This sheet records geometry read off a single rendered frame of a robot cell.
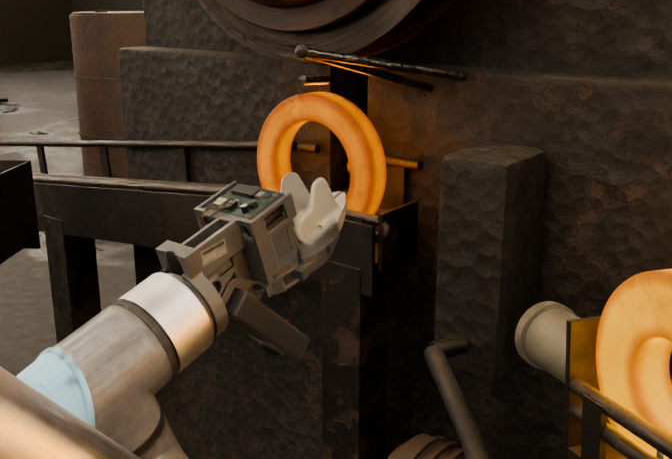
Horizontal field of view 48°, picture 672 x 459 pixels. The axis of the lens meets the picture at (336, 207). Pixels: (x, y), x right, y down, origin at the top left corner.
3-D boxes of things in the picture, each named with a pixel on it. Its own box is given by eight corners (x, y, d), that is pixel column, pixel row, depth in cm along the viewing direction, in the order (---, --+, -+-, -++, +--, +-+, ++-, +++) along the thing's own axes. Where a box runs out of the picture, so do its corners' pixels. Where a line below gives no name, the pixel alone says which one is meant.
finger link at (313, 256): (348, 224, 70) (288, 277, 64) (351, 238, 70) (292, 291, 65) (310, 215, 73) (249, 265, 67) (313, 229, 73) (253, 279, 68)
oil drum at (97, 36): (153, 167, 435) (142, 8, 411) (224, 183, 399) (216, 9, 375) (60, 187, 390) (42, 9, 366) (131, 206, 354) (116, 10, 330)
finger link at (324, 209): (358, 157, 72) (297, 205, 66) (369, 210, 74) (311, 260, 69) (333, 153, 73) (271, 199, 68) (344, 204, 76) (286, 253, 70)
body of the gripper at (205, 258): (299, 189, 64) (199, 266, 57) (319, 270, 69) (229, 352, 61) (237, 176, 69) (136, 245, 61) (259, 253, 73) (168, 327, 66)
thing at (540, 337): (572, 360, 68) (574, 296, 67) (638, 400, 60) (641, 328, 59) (513, 369, 67) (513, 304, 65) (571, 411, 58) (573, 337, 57)
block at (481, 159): (476, 334, 91) (486, 137, 84) (538, 353, 86) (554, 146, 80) (428, 366, 83) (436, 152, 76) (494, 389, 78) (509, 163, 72)
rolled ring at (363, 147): (373, 99, 84) (390, 96, 86) (252, 87, 95) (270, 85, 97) (371, 256, 89) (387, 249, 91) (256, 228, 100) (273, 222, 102)
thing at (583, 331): (643, 438, 60) (649, 308, 58) (648, 441, 60) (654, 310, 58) (562, 453, 58) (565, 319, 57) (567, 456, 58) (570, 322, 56)
